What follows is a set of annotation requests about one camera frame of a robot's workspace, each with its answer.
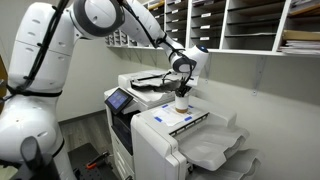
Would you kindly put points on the black perforated breadboard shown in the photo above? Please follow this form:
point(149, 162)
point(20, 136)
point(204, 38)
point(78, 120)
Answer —
point(96, 173)

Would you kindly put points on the white mug brown base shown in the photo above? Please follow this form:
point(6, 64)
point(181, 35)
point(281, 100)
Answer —
point(182, 104)

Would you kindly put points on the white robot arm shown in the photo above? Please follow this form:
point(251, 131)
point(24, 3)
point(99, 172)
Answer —
point(33, 116)

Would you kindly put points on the white mail sorter shelf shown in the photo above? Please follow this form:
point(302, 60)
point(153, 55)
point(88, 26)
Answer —
point(233, 33)

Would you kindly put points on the copier document feeder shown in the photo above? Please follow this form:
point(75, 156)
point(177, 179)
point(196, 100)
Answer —
point(150, 81)

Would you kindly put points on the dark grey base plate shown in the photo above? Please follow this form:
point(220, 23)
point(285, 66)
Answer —
point(80, 153)

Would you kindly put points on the white shelf label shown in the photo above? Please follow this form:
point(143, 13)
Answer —
point(206, 15)
point(204, 38)
point(205, 27)

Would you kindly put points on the dark marker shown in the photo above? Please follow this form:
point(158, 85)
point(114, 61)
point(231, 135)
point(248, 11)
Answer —
point(183, 93)

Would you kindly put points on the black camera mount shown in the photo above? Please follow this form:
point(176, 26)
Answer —
point(31, 155)

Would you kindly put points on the blue tape piece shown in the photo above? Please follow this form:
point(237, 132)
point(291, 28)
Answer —
point(164, 106)
point(158, 119)
point(188, 118)
point(190, 106)

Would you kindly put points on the brown board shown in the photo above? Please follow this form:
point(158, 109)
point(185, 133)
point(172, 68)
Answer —
point(2, 83)

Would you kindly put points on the white office copier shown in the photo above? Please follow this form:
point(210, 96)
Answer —
point(120, 140)

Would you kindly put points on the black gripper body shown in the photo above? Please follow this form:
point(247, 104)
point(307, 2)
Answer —
point(184, 83)

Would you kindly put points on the stack of white papers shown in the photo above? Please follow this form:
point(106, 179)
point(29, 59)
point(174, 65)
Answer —
point(300, 47)

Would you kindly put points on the white finisher output tray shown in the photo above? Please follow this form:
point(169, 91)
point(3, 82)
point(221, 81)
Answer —
point(213, 143)
point(236, 166)

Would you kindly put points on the yellow folder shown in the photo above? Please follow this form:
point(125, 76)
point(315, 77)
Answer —
point(156, 5)

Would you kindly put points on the white copier finisher unit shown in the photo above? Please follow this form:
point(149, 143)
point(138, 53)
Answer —
point(156, 146)

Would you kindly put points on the white paper sheet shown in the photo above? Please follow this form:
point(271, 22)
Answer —
point(173, 115)

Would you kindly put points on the copier touchscreen panel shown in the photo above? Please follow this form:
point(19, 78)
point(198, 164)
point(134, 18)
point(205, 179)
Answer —
point(117, 100)

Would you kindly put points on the brown envelope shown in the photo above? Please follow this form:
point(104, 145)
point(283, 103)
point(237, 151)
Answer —
point(301, 35)

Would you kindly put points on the white shelf bracket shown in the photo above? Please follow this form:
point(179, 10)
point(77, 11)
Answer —
point(258, 75)

